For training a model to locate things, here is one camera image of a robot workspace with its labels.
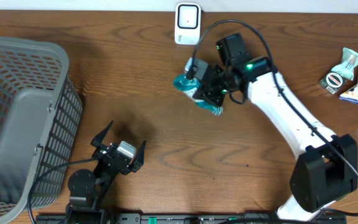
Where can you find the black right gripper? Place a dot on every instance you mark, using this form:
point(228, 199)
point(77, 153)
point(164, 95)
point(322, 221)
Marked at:
point(206, 93)

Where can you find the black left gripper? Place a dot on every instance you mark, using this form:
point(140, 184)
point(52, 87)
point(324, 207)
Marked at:
point(100, 152)

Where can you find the blue mouthwash bottle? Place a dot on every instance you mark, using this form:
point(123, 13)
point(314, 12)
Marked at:
point(189, 88)

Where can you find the green square packet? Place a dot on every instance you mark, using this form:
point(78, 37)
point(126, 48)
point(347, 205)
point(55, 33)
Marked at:
point(332, 82)

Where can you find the green wet wipes pack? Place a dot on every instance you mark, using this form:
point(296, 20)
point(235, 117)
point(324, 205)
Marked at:
point(348, 62)

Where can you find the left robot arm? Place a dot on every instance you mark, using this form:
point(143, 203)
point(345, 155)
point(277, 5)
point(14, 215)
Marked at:
point(88, 188)

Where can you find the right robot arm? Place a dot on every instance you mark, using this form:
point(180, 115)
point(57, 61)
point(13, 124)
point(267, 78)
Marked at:
point(326, 168)

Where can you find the white barcode scanner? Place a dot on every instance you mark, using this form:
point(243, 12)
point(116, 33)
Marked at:
point(187, 23)

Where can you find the grey plastic shopping basket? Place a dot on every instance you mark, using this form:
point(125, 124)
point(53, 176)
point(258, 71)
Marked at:
point(40, 112)

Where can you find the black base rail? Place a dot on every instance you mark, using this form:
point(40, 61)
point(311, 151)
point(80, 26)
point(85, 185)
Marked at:
point(136, 218)

